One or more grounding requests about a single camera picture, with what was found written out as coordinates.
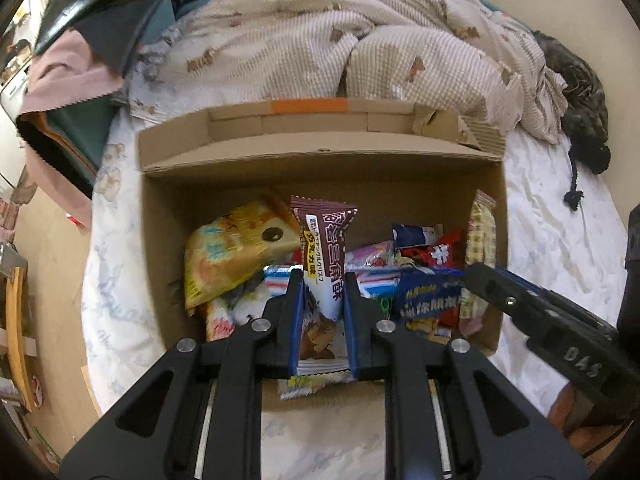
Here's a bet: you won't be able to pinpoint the small cartoon snack packet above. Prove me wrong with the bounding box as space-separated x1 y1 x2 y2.
204 292 268 345

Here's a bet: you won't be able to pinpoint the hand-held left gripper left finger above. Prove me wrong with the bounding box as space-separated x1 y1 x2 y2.
57 267 306 480

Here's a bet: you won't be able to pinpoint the blue striped white packet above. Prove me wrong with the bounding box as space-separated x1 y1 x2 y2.
262 264 307 303

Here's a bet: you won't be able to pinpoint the blue cartoon snack packet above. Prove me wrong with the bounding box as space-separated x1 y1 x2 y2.
392 266 468 333

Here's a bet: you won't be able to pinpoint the black plastic bag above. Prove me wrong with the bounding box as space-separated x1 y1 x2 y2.
36 0 182 73

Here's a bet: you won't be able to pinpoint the dark camouflage cloth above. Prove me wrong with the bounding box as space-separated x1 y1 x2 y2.
531 30 613 212

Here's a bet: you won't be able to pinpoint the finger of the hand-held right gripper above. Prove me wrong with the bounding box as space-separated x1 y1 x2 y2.
462 262 628 403
492 267 558 311

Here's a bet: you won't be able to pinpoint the curved wooden rail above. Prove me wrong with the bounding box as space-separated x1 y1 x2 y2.
4 265 40 412

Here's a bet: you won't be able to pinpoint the white and navy snack packet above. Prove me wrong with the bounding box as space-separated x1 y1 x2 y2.
391 222 444 252

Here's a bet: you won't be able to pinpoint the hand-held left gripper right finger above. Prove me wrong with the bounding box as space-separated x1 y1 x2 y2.
342 271 590 480

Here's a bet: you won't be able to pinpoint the beige checked quilt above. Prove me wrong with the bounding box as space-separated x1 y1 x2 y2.
127 0 569 145

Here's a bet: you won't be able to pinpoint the dark green cloth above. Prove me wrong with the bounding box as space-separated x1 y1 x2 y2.
44 94 118 183

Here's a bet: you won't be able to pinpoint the brown chocolate wafer packet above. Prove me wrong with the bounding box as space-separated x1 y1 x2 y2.
290 195 359 377

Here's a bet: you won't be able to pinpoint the pink cloth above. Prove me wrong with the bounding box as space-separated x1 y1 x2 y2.
16 29 132 216

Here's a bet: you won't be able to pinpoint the cardboard box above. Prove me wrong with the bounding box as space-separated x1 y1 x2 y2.
136 97 510 413

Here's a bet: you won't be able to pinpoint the yellow checked snack packet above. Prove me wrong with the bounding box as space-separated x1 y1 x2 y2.
459 189 499 322

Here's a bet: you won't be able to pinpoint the red snack packet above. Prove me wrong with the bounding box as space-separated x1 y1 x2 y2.
399 230 467 331

